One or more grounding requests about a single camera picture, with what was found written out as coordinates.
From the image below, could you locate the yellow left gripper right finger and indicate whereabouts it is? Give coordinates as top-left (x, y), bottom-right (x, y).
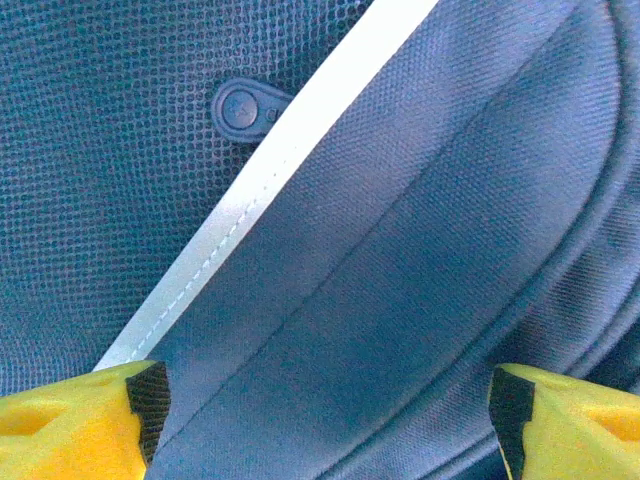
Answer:
top-left (487, 362), bottom-right (640, 480)

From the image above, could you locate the navy blue backpack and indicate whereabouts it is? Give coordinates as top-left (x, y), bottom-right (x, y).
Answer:
top-left (0, 0), bottom-right (640, 480)

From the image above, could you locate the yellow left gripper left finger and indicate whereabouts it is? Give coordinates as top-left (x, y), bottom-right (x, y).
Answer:
top-left (0, 358), bottom-right (172, 480)

